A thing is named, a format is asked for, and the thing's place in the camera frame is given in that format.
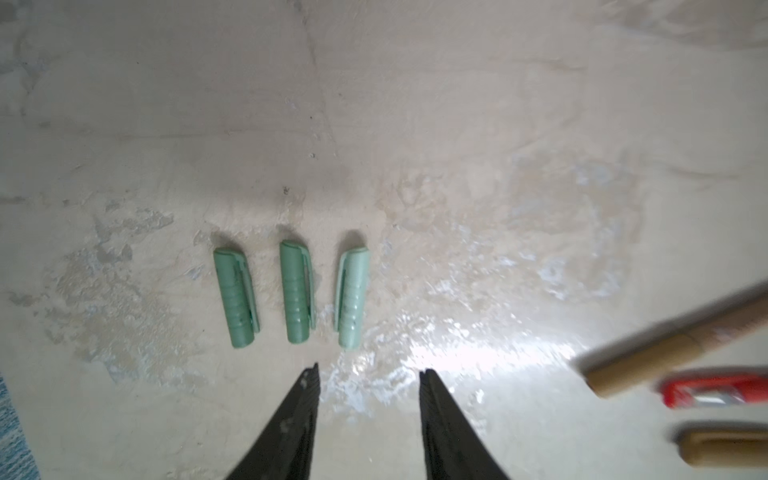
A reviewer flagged light green marker cap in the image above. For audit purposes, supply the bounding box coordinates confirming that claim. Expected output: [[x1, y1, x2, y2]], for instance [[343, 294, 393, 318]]
[[333, 247, 371, 350]]

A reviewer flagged red gel pen upper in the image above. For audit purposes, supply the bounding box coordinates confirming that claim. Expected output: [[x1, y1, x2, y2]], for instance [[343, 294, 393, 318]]
[[660, 374, 767, 409]]

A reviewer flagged brown marker upper left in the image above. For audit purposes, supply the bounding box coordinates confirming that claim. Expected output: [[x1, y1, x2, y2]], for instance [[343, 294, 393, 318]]
[[584, 293, 767, 398]]

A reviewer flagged brown marker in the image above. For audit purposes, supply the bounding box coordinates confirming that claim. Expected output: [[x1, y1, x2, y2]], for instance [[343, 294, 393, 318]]
[[677, 429, 767, 468], [584, 293, 767, 398]]

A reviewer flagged brown marker middle left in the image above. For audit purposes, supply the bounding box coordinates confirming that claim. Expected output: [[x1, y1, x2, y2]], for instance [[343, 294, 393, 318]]
[[677, 429, 767, 468]]

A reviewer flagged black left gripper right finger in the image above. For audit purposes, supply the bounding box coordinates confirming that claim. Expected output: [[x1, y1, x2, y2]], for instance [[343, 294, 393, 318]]
[[419, 369, 508, 480]]

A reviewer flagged dark green pen cap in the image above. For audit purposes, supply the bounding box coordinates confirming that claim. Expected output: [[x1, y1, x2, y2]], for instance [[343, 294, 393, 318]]
[[213, 248, 260, 349], [279, 240, 316, 344]]

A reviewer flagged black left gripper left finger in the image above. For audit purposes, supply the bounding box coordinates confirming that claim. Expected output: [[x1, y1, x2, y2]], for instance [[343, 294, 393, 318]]
[[227, 363, 321, 480]]

